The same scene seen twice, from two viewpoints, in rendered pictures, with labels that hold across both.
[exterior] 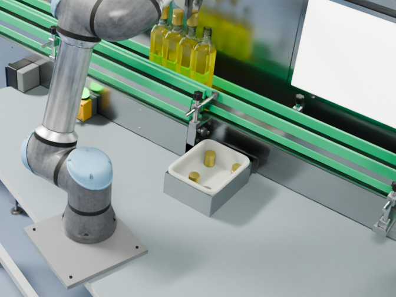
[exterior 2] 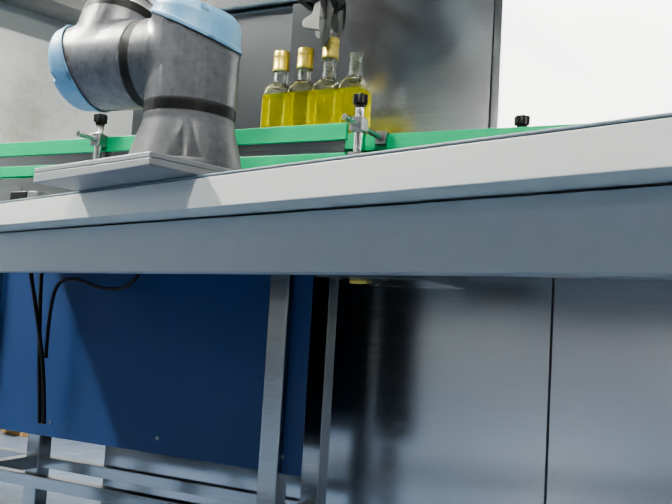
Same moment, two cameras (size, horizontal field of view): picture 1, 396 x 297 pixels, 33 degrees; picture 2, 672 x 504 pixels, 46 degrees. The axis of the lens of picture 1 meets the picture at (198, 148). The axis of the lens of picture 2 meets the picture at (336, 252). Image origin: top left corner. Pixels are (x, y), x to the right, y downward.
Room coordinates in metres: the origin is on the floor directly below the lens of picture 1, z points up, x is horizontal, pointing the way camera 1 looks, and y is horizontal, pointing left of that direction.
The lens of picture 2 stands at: (0.35, 0.15, 0.61)
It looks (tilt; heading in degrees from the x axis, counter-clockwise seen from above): 5 degrees up; 356
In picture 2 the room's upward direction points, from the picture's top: 3 degrees clockwise
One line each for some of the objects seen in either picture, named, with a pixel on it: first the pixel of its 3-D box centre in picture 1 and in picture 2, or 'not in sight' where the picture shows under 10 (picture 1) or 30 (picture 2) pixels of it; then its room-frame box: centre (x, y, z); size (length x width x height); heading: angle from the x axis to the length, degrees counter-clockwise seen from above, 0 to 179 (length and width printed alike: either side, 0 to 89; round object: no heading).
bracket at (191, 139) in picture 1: (200, 129); not in sight; (1.77, 0.00, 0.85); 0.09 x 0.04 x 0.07; 149
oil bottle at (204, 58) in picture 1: (202, 71); (351, 129); (1.91, 0.02, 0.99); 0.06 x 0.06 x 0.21; 59
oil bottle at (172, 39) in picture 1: (173, 59); (300, 132); (1.96, 0.12, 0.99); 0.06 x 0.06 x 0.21; 59
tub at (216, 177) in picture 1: (208, 175); not in sight; (1.61, -0.04, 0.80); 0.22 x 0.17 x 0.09; 149
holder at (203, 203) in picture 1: (212, 172); not in sight; (1.63, -0.05, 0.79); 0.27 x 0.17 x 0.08; 149
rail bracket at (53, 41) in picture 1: (49, 46); (90, 143); (2.02, 0.55, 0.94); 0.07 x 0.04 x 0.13; 149
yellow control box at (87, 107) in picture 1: (82, 106); not in sight; (1.92, 0.41, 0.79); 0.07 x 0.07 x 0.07; 59
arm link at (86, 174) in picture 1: (88, 177); (190, 57); (1.36, 0.28, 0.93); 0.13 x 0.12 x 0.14; 61
